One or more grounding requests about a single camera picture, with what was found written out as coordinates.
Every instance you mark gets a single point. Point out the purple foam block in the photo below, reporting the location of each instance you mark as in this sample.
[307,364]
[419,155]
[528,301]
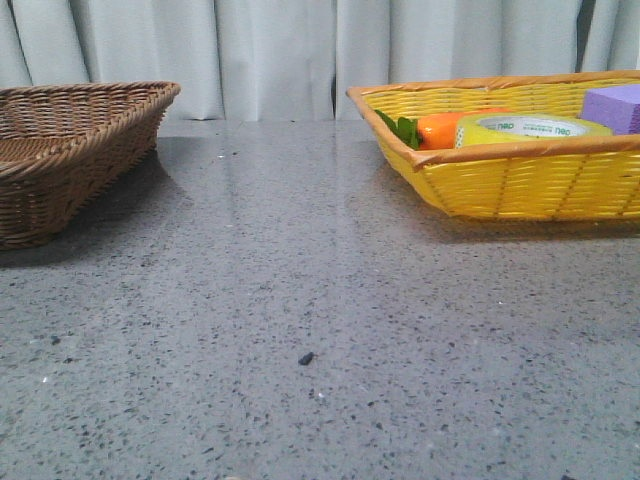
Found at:
[615,107]

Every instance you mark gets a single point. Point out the white curtain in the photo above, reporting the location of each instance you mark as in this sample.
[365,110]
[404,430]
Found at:
[295,60]

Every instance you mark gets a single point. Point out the orange toy carrot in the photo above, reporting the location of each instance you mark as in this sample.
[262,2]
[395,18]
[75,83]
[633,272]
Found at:
[431,132]

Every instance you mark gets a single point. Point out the yellow woven basket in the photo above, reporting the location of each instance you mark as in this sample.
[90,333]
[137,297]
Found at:
[593,178]

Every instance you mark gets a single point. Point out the yellow tape roll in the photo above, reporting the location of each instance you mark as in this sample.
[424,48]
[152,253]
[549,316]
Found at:
[493,128]

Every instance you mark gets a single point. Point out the brown wicker basket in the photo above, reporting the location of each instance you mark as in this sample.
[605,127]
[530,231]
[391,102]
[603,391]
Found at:
[63,145]

